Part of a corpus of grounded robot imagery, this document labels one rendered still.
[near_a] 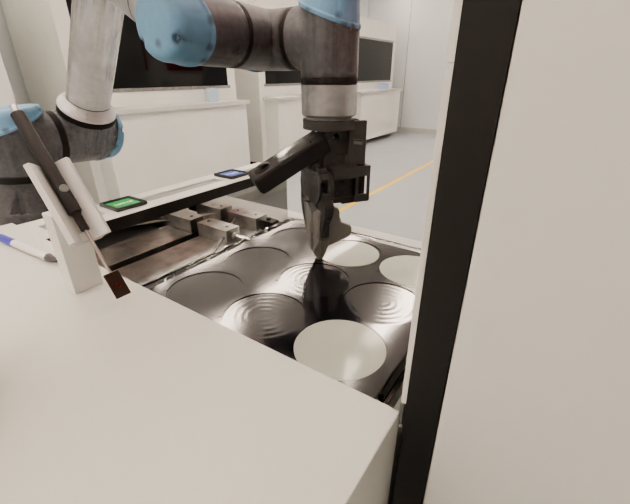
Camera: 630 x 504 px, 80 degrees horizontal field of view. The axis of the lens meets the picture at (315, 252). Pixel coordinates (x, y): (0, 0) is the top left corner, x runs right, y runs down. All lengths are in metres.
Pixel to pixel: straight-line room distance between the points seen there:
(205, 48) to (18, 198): 0.62
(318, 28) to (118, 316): 0.39
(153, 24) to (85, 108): 0.53
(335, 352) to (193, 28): 0.37
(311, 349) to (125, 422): 0.20
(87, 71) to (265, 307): 0.64
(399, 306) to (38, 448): 0.38
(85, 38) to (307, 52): 0.51
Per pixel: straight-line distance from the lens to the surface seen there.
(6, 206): 1.00
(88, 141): 1.02
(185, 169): 4.08
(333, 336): 0.44
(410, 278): 0.57
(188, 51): 0.47
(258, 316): 0.48
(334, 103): 0.51
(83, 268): 0.45
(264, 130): 5.19
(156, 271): 0.66
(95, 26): 0.91
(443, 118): 0.19
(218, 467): 0.25
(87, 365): 0.35
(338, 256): 0.61
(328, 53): 0.51
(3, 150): 0.98
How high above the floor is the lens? 1.17
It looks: 25 degrees down
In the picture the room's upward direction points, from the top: straight up
